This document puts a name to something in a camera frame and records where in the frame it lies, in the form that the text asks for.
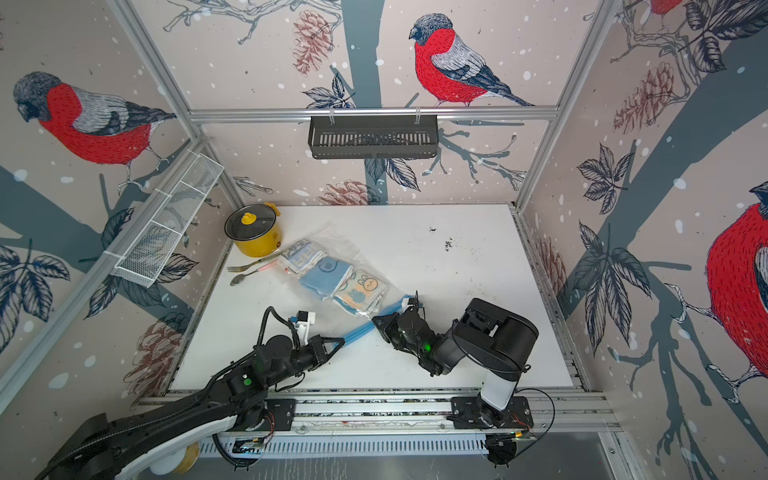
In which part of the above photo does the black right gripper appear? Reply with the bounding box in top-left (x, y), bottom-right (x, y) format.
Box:
top-left (372, 310), bottom-right (426, 358)

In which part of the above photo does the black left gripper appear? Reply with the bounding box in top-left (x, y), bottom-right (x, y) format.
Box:
top-left (265, 337), bottom-right (346, 390)

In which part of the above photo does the blue towel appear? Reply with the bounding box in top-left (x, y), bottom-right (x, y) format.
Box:
top-left (299, 256), bottom-right (353, 300)

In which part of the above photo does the clear vacuum bag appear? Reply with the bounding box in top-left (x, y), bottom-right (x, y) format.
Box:
top-left (276, 222), bottom-right (413, 340)

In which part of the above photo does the bunny print towel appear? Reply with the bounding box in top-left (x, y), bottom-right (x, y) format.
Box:
top-left (332, 269), bottom-right (389, 316)

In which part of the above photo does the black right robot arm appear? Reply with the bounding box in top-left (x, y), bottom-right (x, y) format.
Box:
top-left (372, 297), bottom-right (539, 414)

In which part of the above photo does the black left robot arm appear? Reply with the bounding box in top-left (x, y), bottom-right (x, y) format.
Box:
top-left (38, 335), bottom-right (345, 479)

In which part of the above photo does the yellow electric pot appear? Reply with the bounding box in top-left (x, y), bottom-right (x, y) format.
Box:
top-left (224, 203), bottom-right (283, 258)

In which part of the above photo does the glass lid yellow knob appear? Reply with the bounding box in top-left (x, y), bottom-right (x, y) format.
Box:
top-left (224, 204), bottom-right (279, 241)

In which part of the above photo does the tin can white lid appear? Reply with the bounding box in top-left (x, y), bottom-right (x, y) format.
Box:
top-left (149, 442), bottom-right (200, 476)

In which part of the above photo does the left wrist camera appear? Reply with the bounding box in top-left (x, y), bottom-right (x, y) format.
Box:
top-left (289, 311), bottom-right (316, 346)

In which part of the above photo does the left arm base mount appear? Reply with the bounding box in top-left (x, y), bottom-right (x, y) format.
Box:
top-left (242, 398), bottom-right (297, 435)

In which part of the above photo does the black corrugated cable conduit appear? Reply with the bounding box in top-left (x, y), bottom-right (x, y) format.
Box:
top-left (35, 305), bottom-right (301, 480)

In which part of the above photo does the pink handled spoon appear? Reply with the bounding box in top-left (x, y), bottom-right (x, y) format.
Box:
top-left (230, 263), bottom-right (274, 286)

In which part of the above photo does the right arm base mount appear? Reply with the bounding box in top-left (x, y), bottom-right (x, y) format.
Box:
top-left (446, 395), bottom-right (534, 430)

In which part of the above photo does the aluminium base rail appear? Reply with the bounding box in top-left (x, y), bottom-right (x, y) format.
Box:
top-left (128, 386), bottom-right (622, 439)

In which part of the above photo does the white wire mesh shelf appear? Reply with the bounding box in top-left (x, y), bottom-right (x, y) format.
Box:
top-left (111, 153), bottom-right (224, 288)

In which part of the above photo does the black hanging wire basket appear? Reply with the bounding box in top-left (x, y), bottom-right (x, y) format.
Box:
top-left (308, 115), bottom-right (439, 160)

